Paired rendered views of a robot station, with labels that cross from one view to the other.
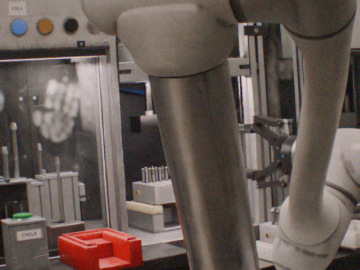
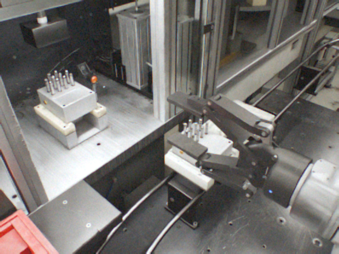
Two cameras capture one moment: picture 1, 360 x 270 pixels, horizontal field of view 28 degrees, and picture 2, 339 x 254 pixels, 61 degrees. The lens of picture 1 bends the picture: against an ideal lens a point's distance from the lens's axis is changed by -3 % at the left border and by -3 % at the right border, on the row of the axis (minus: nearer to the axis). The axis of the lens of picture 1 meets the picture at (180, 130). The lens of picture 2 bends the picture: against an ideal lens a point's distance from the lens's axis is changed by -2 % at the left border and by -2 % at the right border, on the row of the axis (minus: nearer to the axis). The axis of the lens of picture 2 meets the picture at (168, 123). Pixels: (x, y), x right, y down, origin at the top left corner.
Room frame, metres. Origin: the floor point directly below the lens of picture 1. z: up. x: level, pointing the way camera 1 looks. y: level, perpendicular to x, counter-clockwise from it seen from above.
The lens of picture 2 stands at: (1.19, 0.01, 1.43)
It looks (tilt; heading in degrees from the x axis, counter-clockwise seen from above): 38 degrees down; 342
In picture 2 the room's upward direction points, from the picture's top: straight up
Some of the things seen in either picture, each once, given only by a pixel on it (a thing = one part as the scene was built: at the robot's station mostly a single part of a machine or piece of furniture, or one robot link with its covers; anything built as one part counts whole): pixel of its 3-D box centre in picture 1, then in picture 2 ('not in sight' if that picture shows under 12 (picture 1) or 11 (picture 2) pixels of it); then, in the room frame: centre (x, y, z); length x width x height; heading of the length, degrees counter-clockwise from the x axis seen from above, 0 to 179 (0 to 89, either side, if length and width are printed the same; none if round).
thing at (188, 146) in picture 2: (248, 171); (186, 144); (1.55, -0.14, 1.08); 0.07 x 0.03 x 0.01; 30
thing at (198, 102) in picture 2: (252, 122); (203, 100); (1.53, -0.15, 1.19); 0.05 x 0.01 x 0.03; 30
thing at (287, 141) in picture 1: (291, 153); (269, 168); (1.42, -0.22, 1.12); 0.09 x 0.07 x 0.08; 30
